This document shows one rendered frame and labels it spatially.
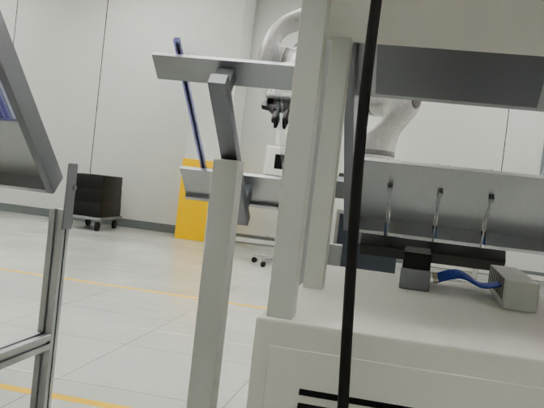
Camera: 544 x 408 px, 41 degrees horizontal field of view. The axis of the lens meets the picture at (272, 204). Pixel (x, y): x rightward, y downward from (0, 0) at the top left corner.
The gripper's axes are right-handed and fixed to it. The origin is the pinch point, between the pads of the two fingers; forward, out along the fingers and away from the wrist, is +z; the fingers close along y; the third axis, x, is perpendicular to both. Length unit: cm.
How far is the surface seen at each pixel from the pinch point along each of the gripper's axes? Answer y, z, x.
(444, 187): 38.9, 9.9, 7.2
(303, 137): 20, 73, -47
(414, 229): 33.4, 10.0, 20.5
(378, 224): 25.1, 9.9, 20.5
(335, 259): 16.2, 17.2, 26.5
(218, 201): -11.5, 16.9, 13.3
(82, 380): -74, 3, 116
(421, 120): 28, -564, 364
